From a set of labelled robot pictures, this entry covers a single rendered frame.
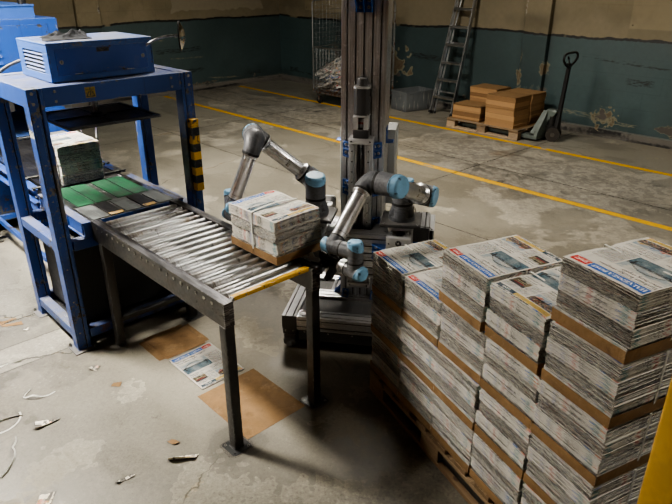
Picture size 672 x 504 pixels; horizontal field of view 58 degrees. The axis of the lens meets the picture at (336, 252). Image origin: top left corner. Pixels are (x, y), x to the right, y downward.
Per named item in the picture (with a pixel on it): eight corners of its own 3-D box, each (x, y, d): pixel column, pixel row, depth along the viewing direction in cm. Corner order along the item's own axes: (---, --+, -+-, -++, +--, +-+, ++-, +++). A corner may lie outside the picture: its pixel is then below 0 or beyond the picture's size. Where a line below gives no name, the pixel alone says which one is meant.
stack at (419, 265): (427, 370, 350) (436, 237, 316) (582, 518, 255) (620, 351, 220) (367, 388, 335) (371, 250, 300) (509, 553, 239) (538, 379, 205)
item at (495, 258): (517, 236, 259) (517, 233, 259) (565, 262, 235) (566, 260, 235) (444, 250, 245) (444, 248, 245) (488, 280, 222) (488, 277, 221)
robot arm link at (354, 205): (359, 162, 301) (314, 244, 285) (378, 165, 296) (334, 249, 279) (366, 176, 311) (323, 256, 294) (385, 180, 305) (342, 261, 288)
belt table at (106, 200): (185, 211, 388) (183, 196, 383) (84, 239, 347) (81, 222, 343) (133, 186, 434) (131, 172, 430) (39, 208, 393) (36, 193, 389)
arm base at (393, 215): (389, 212, 353) (390, 196, 348) (415, 214, 350) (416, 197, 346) (386, 222, 339) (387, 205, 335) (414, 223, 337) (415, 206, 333)
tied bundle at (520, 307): (560, 313, 245) (569, 262, 235) (618, 351, 220) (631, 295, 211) (482, 335, 230) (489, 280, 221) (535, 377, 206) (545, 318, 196)
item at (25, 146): (132, 185, 435) (130, 172, 431) (39, 207, 394) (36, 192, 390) (51, 145, 536) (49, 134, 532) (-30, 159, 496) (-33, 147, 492)
